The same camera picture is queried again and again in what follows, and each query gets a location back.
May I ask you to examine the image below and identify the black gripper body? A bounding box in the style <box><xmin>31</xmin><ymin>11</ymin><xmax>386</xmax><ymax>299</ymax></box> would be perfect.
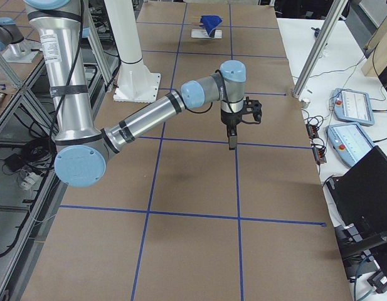
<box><xmin>221</xmin><ymin>110</ymin><xmax>243</xmax><ymax>138</ymax></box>

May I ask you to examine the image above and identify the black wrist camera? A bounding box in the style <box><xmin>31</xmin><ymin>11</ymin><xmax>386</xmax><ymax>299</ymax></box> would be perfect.
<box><xmin>241</xmin><ymin>97</ymin><xmax>262</xmax><ymax>125</ymax></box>

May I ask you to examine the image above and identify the black monitor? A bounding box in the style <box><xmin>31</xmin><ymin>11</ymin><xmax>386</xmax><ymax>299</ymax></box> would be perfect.
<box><xmin>327</xmin><ymin>146</ymin><xmax>387</xmax><ymax>277</ymax></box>

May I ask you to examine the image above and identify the blue towel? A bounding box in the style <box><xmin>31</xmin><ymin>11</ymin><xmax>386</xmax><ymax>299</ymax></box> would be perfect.
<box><xmin>200</xmin><ymin>15</ymin><xmax>223</xmax><ymax>33</ymax></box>

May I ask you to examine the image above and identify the brown paper table cover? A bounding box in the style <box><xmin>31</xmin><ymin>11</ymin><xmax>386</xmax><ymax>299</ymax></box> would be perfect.
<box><xmin>22</xmin><ymin>2</ymin><xmax>351</xmax><ymax>300</ymax></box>

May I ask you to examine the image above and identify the teach pendant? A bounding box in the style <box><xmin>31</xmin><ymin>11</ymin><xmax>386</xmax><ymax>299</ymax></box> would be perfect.
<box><xmin>331</xmin><ymin>88</ymin><xmax>374</xmax><ymax>126</ymax></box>
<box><xmin>326</xmin><ymin>122</ymin><xmax>375</xmax><ymax>167</ymax></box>

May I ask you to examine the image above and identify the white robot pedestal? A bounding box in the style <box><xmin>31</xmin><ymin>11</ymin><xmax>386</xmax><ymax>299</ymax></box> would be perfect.
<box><xmin>105</xmin><ymin>0</ymin><xmax>161</xmax><ymax>103</ymax></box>

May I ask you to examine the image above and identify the aluminium frame post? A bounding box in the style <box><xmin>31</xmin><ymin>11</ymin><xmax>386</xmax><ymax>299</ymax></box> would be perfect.
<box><xmin>292</xmin><ymin>0</ymin><xmax>348</xmax><ymax>98</ymax></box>

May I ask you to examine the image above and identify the upper teach pendant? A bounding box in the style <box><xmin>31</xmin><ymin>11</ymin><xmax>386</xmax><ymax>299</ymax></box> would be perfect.
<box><xmin>331</xmin><ymin>88</ymin><xmax>374</xmax><ymax>126</ymax></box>

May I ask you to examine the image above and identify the lower teach pendant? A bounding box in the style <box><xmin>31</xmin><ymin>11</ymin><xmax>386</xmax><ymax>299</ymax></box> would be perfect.
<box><xmin>326</xmin><ymin>122</ymin><xmax>375</xmax><ymax>167</ymax></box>

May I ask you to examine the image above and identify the upper black orange adapter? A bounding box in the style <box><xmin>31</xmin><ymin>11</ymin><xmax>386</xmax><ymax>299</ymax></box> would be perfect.
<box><xmin>304</xmin><ymin>115</ymin><xmax>324</xmax><ymax>139</ymax></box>

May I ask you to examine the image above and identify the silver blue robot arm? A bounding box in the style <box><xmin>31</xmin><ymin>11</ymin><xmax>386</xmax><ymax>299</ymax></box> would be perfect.
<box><xmin>25</xmin><ymin>1</ymin><xmax>247</xmax><ymax>187</ymax></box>

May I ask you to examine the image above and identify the wooden rack bar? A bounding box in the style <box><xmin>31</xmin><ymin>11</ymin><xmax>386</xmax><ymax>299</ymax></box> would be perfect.
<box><xmin>190</xmin><ymin>16</ymin><xmax>203</xmax><ymax>25</ymax></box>

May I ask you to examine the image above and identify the white rack base tray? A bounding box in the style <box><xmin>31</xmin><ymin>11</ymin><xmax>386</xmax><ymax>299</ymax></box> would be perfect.
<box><xmin>191</xmin><ymin>29</ymin><xmax>223</xmax><ymax>40</ymax></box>

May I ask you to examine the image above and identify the black power brick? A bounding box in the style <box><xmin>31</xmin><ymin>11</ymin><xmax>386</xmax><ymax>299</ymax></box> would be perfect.
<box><xmin>4</xmin><ymin>154</ymin><xmax>23</xmax><ymax>172</ymax></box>

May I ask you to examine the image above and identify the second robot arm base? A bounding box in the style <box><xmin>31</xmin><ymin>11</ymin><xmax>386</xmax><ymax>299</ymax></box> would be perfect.
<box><xmin>0</xmin><ymin>17</ymin><xmax>41</xmax><ymax>63</ymax></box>

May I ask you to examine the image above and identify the small silver cylinder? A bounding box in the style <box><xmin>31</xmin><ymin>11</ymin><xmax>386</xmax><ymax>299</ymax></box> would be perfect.
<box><xmin>300</xmin><ymin>98</ymin><xmax>310</xmax><ymax>109</ymax></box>

